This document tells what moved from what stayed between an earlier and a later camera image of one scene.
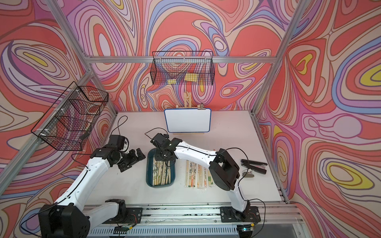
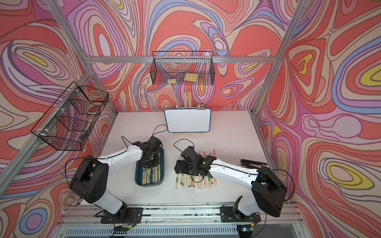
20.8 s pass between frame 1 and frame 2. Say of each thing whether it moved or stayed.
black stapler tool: stayed
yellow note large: stayed
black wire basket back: stayed
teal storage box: moved
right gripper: moved
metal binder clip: stayed
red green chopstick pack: moved
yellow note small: stayed
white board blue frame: stayed
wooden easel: stayed
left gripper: moved
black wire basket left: stayed
